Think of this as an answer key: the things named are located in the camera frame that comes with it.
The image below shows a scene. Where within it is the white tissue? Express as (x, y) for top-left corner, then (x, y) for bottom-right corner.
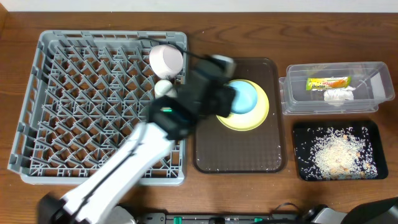
(323, 86), (355, 106)

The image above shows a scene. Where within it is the dark brown serving tray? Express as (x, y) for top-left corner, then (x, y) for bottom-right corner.
(193, 58), (287, 174)

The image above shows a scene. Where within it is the cream white cup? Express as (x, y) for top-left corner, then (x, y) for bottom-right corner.
(154, 80), (177, 98)

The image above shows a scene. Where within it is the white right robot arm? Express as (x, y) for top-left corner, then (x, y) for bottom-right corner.
(302, 197), (397, 224)

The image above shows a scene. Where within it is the black waste tray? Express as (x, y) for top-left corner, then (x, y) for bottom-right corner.
(292, 120), (389, 179)

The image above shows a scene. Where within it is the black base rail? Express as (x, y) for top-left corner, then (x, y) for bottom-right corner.
(135, 212), (310, 224)

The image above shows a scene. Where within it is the grey plastic dishwasher rack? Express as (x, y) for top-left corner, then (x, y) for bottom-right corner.
(7, 30), (188, 185)

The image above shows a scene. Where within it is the yellow-green plate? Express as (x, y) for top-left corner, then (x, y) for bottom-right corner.
(216, 79), (270, 131)

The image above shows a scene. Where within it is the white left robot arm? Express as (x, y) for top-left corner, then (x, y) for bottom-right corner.
(37, 70), (236, 223)

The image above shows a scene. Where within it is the white bowl with food residue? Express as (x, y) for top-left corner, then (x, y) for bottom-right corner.
(149, 45), (183, 79)

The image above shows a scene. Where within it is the green orange snack wrapper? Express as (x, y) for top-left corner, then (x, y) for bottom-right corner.
(305, 77), (351, 91)

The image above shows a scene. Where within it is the clear plastic waste bin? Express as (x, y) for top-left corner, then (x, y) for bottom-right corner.
(279, 62), (395, 115)

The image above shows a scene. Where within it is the spilled rice food waste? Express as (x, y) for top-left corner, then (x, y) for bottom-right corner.
(295, 126), (378, 181)

